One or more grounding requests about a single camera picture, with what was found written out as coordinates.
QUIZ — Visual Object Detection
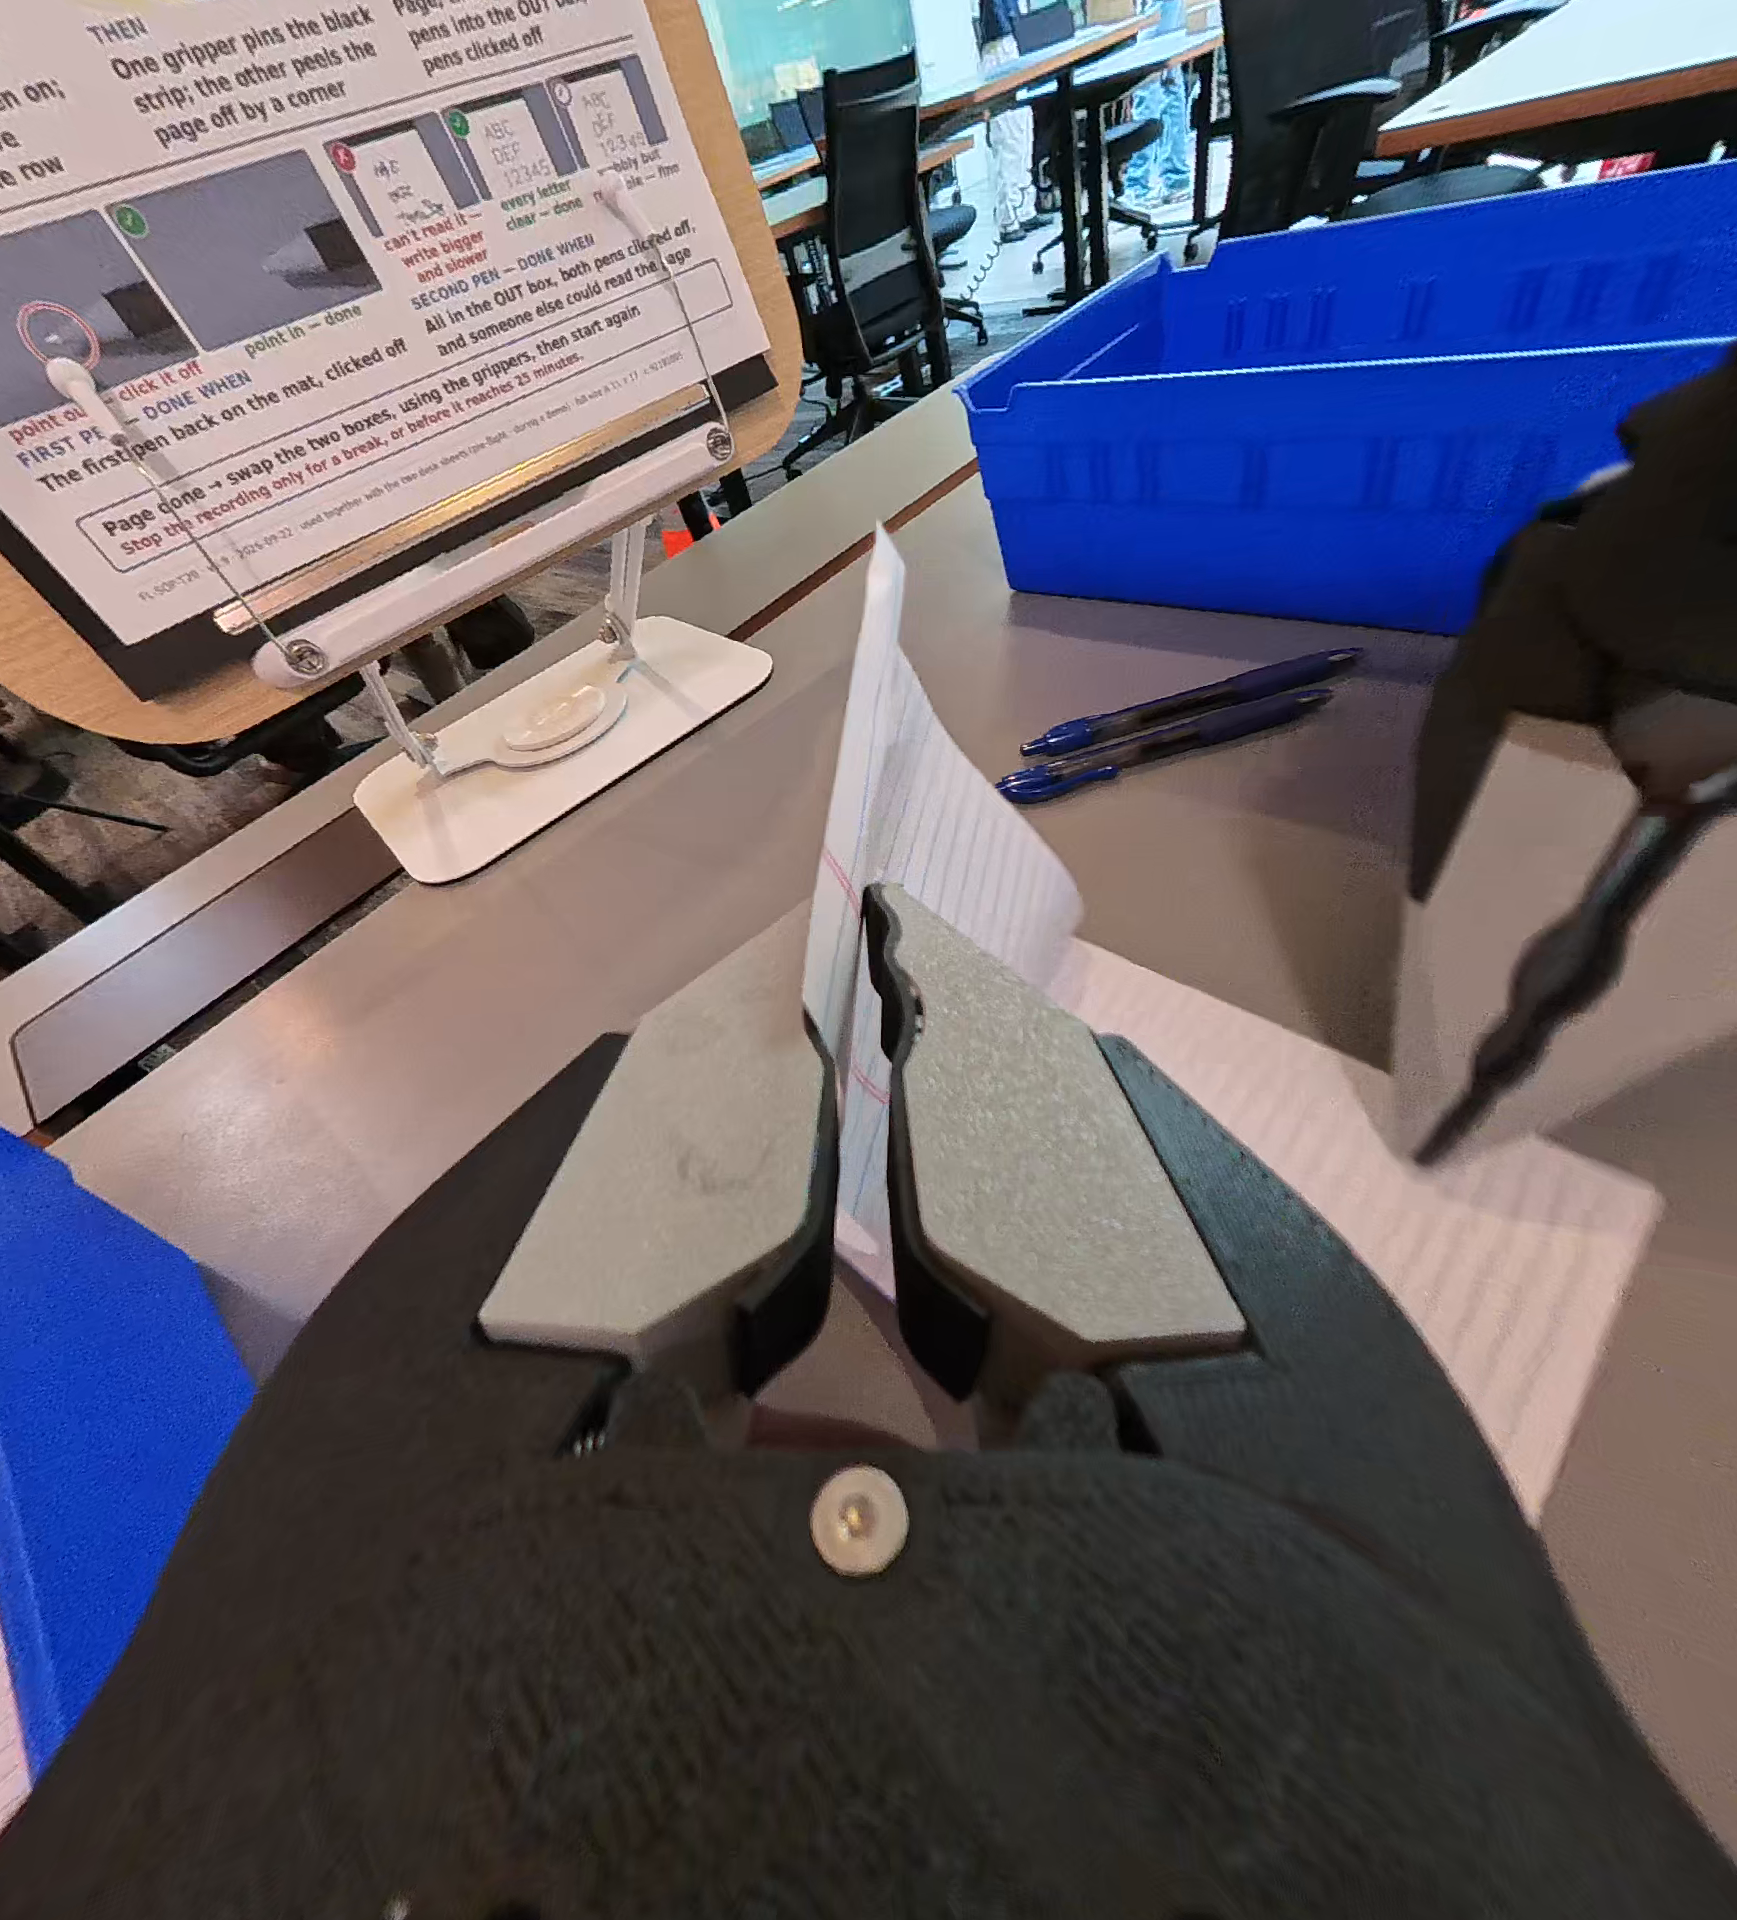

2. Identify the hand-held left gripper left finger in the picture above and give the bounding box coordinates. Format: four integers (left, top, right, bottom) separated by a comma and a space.
474, 901, 845, 1396

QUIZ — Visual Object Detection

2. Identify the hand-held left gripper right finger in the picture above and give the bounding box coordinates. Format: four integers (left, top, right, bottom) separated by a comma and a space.
863, 883, 1248, 1405

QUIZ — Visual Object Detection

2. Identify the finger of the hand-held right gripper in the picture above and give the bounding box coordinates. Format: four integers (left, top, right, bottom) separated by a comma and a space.
1412, 755, 1737, 1168
1392, 716, 1733, 1168

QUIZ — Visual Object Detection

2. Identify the blue retractable pen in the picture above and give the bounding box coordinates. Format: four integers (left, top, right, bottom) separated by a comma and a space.
1023, 647, 1362, 757
999, 690, 1337, 805

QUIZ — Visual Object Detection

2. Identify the white legal pad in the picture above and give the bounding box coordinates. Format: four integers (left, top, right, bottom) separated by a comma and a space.
1056, 944, 1667, 1526

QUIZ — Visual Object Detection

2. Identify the lined paper sheet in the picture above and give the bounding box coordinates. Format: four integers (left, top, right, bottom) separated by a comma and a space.
802, 524, 1086, 1300

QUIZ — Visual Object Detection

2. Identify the blue plastic bin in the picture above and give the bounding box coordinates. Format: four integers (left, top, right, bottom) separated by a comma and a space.
0, 1048, 257, 1788
955, 141, 1737, 639

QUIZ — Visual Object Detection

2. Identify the grey desk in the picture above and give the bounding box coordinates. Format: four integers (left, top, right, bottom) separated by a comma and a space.
0, 376, 1737, 1920

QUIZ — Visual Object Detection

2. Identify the white background desk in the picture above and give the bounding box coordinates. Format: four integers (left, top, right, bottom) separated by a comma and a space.
1379, 0, 1737, 160

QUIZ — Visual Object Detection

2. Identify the black phone on table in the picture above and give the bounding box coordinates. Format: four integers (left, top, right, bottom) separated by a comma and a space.
12, 841, 411, 1135

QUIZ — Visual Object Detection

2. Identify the white document stand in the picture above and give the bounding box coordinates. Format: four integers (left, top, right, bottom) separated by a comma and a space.
0, 0, 811, 889

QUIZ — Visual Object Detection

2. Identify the black high-back chair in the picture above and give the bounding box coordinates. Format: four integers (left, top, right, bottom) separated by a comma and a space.
1214, 0, 1546, 241

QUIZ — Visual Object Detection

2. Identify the black office chair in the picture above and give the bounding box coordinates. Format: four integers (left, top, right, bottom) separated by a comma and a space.
782, 51, 993, 474

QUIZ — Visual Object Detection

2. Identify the printed instruction sheet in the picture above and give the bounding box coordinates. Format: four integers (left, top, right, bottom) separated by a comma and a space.
0, 0, 774, 647

